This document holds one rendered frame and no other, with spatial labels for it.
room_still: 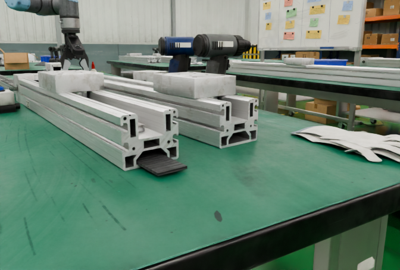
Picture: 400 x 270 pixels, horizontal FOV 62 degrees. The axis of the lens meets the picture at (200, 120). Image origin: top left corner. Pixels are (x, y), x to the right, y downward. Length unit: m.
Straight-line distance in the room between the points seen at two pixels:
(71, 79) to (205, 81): 0.31
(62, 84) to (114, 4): 12.13
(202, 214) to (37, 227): 0.17
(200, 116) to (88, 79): 0.30
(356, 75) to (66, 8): 1.46
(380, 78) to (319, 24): 1.99
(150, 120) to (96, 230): 0.25
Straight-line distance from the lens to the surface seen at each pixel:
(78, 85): 0.80
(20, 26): 12.35
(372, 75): 1.94
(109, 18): 12.80
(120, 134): 0.50
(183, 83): 0.67
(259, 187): 0.46
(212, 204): 0.40
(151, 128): 0.57
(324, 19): 3.80
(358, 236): 0.68
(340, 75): 2.06
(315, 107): 4.77
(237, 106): 0.67
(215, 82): 0.68
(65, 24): 1.48
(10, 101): 1.10
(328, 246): 0.64
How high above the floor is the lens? 0.96
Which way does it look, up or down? 12 degrees down
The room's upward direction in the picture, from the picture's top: straight up
